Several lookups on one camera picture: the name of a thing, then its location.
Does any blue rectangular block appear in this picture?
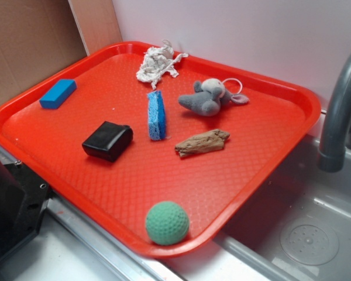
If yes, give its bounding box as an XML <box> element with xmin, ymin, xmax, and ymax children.
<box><xmin>39</xmin><ymin>79</ymin><xmax>77</xmax><ymax>109</ymax></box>

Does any black rectangular pouch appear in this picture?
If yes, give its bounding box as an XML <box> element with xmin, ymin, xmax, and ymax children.
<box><xmin>82</xmin><ymin>121</ymin><xmax>133</xmax><ymax>162</ymax></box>

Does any red plastic tray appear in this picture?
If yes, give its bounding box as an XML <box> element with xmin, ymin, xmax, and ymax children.
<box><xmin>0</xmin><ymin>42</ymin><xmax>321</xmax><ymax>258</ymax></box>

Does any blue sponge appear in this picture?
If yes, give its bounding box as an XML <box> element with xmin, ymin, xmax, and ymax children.
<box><xmin>147</xmin><ymin>91</ymin><xmax>166</xmax><ymax>141</ymax></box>

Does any brown wood piece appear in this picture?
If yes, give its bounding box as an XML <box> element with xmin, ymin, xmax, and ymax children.
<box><xmin>175</xmin><ymin>129</ymin><xmax>230</xmax><ymax>158</ymax></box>

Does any grey plastic sink basin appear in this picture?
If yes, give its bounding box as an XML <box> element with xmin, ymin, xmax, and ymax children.
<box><xmin>163</xmin><ymin>120</ymin><xmax>351</xmax><ymax>280</ymax></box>

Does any white crumpled rag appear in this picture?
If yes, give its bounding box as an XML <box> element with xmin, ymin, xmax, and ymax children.
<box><xmin>136</xmin><ymin>39</ymin><xmax>189</xmax><ymax>90</ymax></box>

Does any grey plush elephant toy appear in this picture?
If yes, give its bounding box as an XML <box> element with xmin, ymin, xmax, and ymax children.
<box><xmin>178</xmin><ymin>78</ymin><xmax>249</xmax><ymax>116</ymax></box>

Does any grey sink faucet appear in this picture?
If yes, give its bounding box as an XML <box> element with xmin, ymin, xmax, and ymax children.
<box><xmin>317</xmin><ymin>55</ymin><xmax>351</xmax><ymax>173</ymax></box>

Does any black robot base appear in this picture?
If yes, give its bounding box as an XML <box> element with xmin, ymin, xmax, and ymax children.
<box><xmin>0</xmin><ymin>161</ymin><xmax>50</xmax><ymax>263</ymax></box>

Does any green dimpled foam ball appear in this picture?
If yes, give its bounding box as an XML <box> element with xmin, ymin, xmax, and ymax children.
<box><xmin>146</xmin><ymin>201</ymin><xmax>190</xmax><ymax>246</ymax></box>

